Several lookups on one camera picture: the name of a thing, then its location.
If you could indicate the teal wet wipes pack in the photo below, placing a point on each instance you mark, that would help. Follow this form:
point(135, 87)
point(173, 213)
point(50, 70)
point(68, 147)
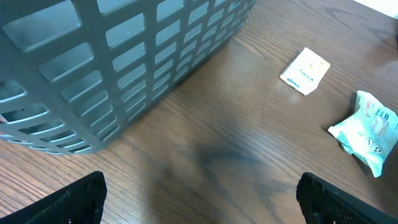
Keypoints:
point(370, 133)

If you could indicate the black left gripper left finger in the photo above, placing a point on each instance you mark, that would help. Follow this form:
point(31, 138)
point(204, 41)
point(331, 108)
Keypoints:
point(81, 202)

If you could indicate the small orange tissue pack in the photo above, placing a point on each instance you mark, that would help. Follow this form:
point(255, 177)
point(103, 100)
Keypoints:
point(305, 72)

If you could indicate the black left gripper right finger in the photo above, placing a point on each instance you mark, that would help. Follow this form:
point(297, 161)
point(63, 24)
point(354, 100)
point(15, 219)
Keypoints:
point(323, 203)

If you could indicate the grey plastic shopping basket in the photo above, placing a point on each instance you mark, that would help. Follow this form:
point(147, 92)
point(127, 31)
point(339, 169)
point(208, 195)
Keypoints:
point(75, 74)

